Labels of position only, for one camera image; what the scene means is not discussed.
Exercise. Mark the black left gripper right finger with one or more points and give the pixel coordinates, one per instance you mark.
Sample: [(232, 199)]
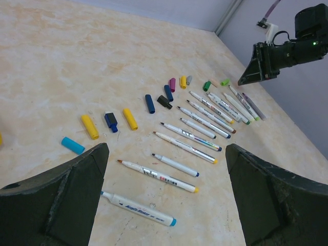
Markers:
[(276, 206)]

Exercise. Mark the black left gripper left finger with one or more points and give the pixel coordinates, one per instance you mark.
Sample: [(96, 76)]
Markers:
[(55, 207)]

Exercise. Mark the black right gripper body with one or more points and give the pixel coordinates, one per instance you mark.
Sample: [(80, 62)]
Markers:
[(269, 59)]

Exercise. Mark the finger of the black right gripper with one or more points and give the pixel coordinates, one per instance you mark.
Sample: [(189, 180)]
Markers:
[(257, 67)]

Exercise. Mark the lime green capped marker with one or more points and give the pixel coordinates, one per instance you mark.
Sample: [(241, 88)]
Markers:
[(244, 102)]

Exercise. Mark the purple grey marker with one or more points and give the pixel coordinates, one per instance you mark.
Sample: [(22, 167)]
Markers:
[(256, 109)]

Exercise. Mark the lime green marker cap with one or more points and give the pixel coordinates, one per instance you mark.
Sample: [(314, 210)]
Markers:
[(225, 82)]

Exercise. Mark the pink capped white marker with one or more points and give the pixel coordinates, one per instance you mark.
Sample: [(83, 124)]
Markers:
[(240, 108)]

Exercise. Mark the pink marker cap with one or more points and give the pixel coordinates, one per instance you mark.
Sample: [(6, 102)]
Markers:
[(213, 82)]

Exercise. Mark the dark green capped marker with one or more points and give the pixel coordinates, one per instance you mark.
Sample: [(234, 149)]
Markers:
[(243, 118)]

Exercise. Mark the dark green marker cap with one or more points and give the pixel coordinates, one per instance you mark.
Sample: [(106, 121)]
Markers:
[(206, 86)]

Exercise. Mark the orange capped white marker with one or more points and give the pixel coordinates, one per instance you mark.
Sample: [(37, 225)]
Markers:
[(224, 105)]

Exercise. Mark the yellow capped slim marker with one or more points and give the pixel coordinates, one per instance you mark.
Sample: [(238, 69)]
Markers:
[(212, 107)]

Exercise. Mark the magenta capped white marker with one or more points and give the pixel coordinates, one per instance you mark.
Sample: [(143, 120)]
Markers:
[(211, 116)]

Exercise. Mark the light blue marker cap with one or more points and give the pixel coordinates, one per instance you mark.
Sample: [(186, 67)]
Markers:
[(72, 145)]

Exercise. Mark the grey marker cap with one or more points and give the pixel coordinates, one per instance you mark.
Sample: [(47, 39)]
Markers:
[(189, 80)]

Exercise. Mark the yellow slim marker cap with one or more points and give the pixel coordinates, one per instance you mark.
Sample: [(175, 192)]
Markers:
[(183, 82)]

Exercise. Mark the navy capped white marker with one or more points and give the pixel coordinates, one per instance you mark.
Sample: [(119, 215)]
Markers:
[(205, 123)]

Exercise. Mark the magenta marker cap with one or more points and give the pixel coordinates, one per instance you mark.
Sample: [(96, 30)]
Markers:
[(172, 84)]

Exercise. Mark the black eraser-cap white marker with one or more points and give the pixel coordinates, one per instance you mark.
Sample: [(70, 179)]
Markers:
[(198, 128)]

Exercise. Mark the navy marker cap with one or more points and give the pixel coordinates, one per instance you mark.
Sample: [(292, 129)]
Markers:
[(168, 93)]

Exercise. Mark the black eraser cap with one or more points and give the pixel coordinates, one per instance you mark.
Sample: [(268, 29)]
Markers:
[(164, 102)]

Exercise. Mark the dark blue capped marker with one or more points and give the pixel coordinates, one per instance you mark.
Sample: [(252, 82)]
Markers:
[(192, 137)]

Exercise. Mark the yellow capped clear pen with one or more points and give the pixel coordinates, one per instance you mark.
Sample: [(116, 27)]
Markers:
[(187, 148)]

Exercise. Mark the blue eraser-cap white marker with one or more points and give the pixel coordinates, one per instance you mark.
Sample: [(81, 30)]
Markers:
[(176, 165)]

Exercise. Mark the dark blue marker cap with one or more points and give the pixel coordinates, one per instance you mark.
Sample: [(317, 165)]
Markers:
[(150, 104)]

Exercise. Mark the yellow clear-pen cap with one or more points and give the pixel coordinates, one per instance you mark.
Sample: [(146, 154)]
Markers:
[(130, 119)]

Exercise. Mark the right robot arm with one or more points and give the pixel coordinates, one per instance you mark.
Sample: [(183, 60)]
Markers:
[(309, 45)]

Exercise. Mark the yellow t-shirt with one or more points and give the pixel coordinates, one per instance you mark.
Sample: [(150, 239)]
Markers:
[(0, 139)]

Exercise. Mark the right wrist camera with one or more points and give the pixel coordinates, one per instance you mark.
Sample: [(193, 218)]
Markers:
[(269, 29)]

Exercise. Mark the right corner aluminium post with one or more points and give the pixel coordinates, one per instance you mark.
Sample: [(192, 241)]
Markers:
[(228, 14)]

